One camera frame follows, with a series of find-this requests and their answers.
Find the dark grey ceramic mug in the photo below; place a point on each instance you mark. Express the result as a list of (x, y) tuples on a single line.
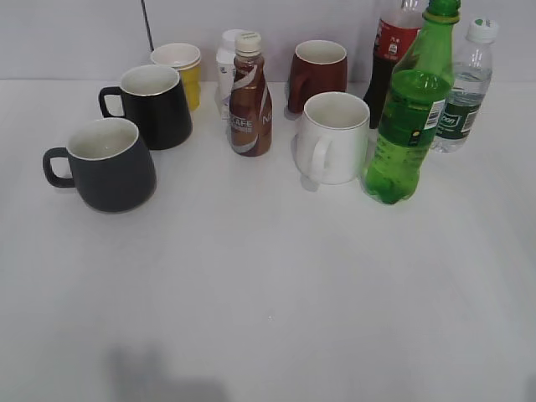
[(107, 162)]

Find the green soda bottle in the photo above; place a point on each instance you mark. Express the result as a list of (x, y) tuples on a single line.
[(417, 93)]

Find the yellow paper cup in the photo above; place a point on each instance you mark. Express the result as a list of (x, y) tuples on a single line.
[(185, 59)]

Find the brown coffee drink bottle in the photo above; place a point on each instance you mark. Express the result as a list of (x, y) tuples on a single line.
[(250, 107)]

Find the white ceramic mug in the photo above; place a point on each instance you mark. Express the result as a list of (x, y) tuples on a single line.
[(331, 140)]

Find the dark red ceramic mug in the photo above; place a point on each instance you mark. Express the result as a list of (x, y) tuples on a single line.
[(317, 66)]

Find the white plastic bottle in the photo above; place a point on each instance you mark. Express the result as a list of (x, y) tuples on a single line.
[(225, 58)]

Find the black ceramic mug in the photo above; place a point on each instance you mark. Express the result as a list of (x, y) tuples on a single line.
[(153, 98)]

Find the cola bottle red label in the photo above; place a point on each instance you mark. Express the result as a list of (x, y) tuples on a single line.
[(399, 24)]

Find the clear water bottle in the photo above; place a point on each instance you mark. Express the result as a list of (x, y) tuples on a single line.
[(472, 69)]

